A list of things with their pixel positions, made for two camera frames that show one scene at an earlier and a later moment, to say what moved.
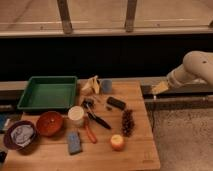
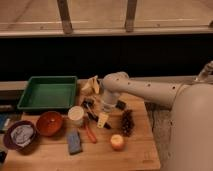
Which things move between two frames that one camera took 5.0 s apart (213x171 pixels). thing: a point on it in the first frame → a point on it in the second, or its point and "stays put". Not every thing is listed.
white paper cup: [75, 116] stays put
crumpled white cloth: [22, 134] stays put
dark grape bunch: [127, 122] stays put
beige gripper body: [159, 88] → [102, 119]
